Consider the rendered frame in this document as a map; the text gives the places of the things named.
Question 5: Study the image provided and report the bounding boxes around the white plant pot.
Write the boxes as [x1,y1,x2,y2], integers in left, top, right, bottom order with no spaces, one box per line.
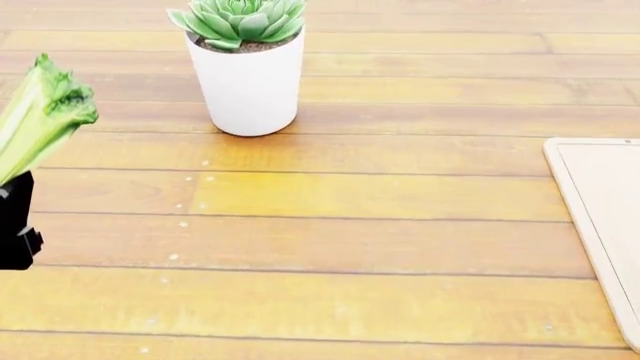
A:
[184,24,306,138]

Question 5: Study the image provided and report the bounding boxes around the green succulent plant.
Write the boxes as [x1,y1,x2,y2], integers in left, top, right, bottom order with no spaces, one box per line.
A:
[166,0,307,54]

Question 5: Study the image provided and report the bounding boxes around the green celery stalk bunch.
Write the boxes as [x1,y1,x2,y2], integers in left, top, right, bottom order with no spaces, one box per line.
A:
[0,52,100,186]

